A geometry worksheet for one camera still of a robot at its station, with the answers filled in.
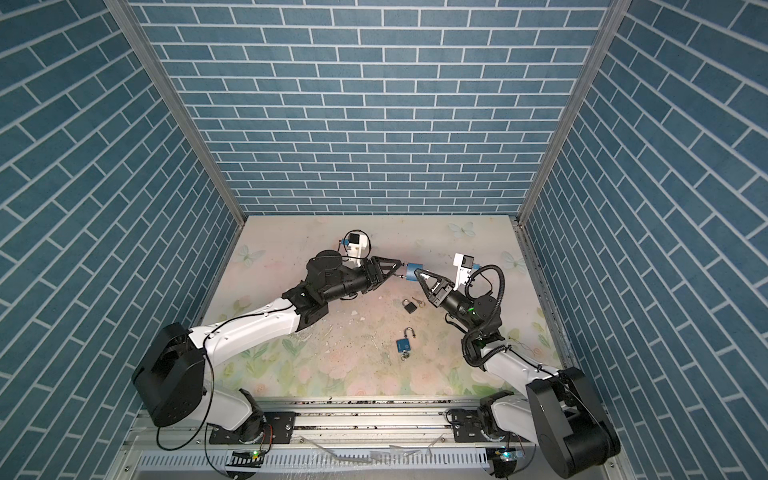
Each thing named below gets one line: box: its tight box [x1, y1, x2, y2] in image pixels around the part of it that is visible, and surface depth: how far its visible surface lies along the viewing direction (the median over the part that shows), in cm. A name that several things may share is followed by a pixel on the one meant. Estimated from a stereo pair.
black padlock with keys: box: [402, 296, 426, 314], surface depth 98 cm
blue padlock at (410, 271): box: [406, 262, 423, 281], surface depth 75 cm
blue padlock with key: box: [396, 326, 416, 361], surface depth 88 cm
